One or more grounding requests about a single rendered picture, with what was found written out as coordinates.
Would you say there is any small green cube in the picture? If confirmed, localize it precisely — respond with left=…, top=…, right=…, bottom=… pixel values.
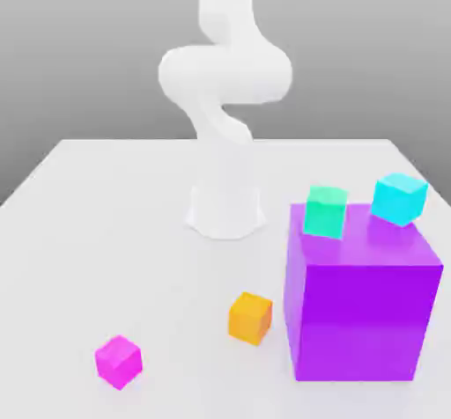
left=302, top=185, right=349, bottom=240

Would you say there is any small orange cube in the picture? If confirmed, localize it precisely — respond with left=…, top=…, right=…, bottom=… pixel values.
left=227, top=290, right=274, bottom=347

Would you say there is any small cyan cube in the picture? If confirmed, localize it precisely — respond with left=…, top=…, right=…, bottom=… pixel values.
left=370, top=173, right=430, bottom=228

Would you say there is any small magenta cube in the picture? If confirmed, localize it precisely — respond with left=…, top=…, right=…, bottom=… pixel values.
left=93, top=334, right=144, bottom=392

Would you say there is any large purple box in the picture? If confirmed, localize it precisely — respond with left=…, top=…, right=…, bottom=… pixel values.
left=283, top=202, right=445, bottom=382

